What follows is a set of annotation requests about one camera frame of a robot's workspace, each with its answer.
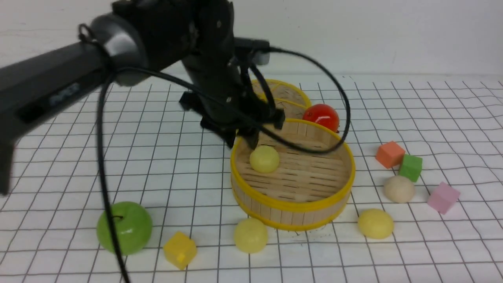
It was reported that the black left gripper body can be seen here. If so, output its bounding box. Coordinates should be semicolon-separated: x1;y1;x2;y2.
180;53;285;133

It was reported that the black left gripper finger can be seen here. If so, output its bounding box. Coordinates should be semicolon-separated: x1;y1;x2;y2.
244;131;259;150
222;131;237;149

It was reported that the yellow bun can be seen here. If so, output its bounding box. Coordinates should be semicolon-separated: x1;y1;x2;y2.
249;145;280;173
357;208;395;239
234;217;269;254

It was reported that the yellow bun front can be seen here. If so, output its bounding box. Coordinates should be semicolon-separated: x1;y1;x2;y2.
234;217;269;254

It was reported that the beige bun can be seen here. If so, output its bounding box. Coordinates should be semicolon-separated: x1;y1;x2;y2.
383;175;416;204

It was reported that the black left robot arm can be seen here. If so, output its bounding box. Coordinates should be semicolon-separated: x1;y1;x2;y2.
0;0;285;195

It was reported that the woven bamboo steamer lid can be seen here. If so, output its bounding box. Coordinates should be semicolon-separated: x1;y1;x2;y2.
266;79;312;119

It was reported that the bamboo steamer tray yellow rim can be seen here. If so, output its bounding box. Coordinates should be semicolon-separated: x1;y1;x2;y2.
230;134;356;231

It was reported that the red tomato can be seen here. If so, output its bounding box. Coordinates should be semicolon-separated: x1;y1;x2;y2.
302;104;340;134

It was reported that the yellow cube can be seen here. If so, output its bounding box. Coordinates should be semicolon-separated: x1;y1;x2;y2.
162;231;197;270

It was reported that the green apple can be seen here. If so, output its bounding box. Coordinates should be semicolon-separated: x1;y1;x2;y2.
96;201;153;256

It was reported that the orange cube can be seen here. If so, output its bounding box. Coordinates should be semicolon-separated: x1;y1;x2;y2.
375;141;406;169

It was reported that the green cube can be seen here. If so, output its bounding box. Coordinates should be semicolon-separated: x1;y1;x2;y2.
398;154;423;183

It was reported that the white grid tablecloth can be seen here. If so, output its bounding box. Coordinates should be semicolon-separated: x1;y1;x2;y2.
0;77;503;283

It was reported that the pink cube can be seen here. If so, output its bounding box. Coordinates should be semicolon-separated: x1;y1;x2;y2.
426;182;461;215

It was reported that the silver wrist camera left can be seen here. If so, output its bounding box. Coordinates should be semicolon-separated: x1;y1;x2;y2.
234;37;270;66

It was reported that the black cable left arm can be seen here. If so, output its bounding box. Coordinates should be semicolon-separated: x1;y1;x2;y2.
78;24;351;283

